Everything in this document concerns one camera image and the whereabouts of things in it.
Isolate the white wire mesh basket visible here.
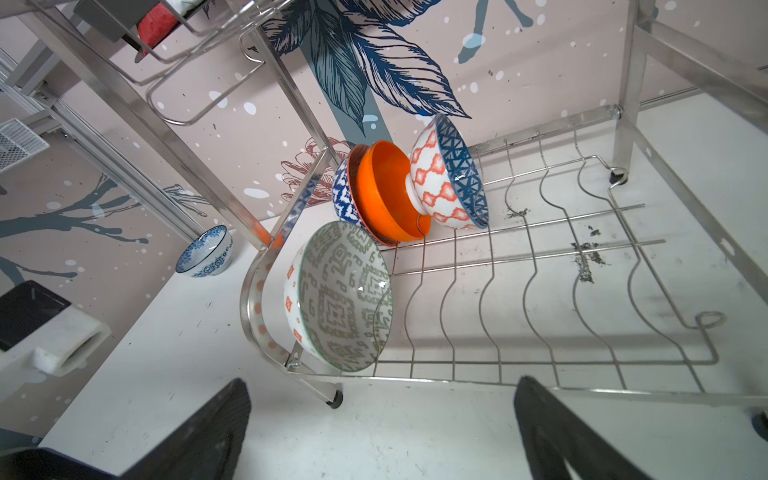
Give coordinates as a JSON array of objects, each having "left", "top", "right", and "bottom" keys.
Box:
[{"left": 0, "top": 118, "right": 50, "bottom": 173}]

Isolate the stainless steel dish rack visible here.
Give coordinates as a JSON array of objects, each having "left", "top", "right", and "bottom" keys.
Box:
[{"left": 17, "top": 0, "right": 768, "bottom": 442}]

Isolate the orange plastic bowl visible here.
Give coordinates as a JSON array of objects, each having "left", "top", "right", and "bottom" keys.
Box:
[{"left": 349, "top": 140, "right": 431, "bottom": 244}]

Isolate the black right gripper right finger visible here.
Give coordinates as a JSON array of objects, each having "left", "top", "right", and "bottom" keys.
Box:
[{"left": 514, "top": 376, "right": 648, "bottom": 479}]

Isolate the red cassava chips bag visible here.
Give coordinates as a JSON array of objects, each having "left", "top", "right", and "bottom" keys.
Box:
[{"left": 137, "top": 1, "right": 179, "bottom": 48}]

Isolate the red patterned bowl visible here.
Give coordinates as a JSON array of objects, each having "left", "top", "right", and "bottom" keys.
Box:
[{"left": 332, "top": 144, "right": 396, "bottom": 246}]

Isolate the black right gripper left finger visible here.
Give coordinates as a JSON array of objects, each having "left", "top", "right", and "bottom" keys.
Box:
[{"left": 119, "top": 377, "right": 253, "bottom": 480}]

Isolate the blue triangle pattern bowl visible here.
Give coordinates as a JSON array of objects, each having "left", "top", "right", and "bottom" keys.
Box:
[{"left": 406, "top": 114, "right": 489, "bottom": 229}]

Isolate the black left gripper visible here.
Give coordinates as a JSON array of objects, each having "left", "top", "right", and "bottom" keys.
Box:
[{"left": 1, "top": 447, "right": 118, "bottom": 479}]

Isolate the blue floral white bowl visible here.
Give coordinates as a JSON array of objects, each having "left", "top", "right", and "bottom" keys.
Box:
[{"left": 175, "top": 225, "right": 234, "bottom": 278}]

